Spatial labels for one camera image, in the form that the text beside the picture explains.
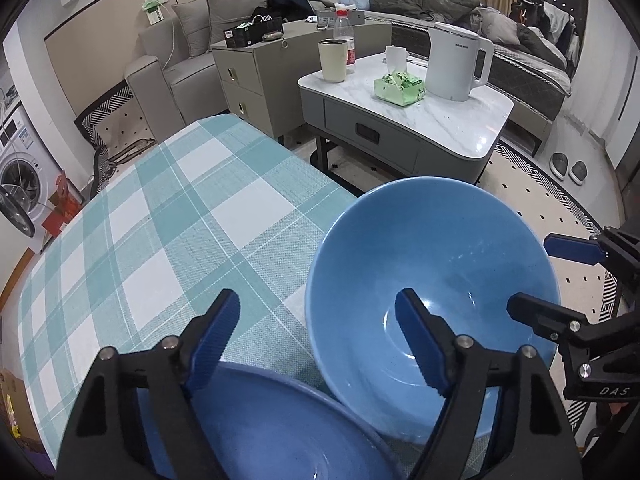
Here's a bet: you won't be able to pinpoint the white washing machine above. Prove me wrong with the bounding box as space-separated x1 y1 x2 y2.
0 85 63 256

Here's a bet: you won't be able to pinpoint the beige tumbler cup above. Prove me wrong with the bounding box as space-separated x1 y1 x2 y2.
318 39 348 82

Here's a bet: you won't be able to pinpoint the red carton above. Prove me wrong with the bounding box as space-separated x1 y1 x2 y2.
42 172 83 236

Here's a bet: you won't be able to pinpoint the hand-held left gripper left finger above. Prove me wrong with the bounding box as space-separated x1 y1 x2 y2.
55 288 242 480

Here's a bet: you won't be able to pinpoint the wall socket with green charger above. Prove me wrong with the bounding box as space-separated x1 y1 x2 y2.
141 0 168 26

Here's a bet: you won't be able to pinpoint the grey sofa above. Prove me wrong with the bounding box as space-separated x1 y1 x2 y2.
125 0 411 133

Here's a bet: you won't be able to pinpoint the green tissue pack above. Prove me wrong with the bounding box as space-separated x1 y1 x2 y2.
374 46 427 107

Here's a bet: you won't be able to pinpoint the plastic water bottle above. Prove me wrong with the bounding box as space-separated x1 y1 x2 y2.
332 9 357 75

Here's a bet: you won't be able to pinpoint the marble top coffee table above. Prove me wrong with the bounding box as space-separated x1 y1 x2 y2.
297 52 515 186

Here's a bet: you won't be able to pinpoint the white electric kettle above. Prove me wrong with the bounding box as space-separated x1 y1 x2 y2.
425 22 495 102

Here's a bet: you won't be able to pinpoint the blue bowl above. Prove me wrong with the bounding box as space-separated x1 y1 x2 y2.
305 176 561 448
135 360 406 480

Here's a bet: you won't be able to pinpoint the grey sofa cushion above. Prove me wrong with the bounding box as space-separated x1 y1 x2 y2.
202 0 271 46
172 0 211 58

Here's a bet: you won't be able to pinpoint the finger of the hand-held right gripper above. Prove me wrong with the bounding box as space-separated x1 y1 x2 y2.
543 225 640 281
506 292 592 345

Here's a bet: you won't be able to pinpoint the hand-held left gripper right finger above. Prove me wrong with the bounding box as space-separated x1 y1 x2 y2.
394 287 583 480

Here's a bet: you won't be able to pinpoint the black boxes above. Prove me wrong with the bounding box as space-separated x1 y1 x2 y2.
223 15 285 48

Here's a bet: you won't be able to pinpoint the grey side cabinet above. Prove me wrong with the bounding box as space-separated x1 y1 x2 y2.
210 17 393 138

